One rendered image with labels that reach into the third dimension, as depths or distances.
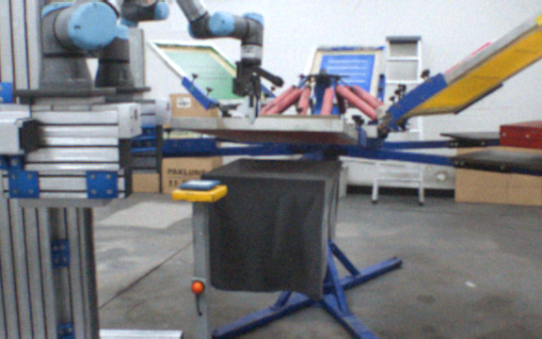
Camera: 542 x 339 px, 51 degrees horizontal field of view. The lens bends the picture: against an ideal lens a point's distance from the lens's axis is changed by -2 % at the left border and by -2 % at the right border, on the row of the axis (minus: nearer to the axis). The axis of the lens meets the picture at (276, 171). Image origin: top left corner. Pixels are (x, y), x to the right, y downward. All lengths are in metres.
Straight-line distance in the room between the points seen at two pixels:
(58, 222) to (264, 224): 0.69
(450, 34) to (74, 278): 5.25
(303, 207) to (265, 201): 0.13
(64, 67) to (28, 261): 0.67
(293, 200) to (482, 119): 4.76
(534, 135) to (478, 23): 4.19
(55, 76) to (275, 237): 0.90
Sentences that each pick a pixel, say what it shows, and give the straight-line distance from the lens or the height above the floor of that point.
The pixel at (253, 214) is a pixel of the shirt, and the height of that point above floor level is 0.82.
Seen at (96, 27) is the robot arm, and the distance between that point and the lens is 1.57.
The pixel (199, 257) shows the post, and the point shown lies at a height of 0.74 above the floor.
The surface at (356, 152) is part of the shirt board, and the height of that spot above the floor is 0.90.
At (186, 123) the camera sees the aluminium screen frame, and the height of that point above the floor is 1.14.
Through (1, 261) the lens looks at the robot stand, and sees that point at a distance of 2.05.
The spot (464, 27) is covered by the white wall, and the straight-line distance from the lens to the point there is 6.57.
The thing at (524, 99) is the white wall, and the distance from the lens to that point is 6.63.
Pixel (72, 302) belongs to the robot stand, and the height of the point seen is 0.55.
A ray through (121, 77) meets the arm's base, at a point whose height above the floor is 1.29.
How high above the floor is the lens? 1.28
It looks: 9 degrees down
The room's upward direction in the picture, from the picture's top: straight up
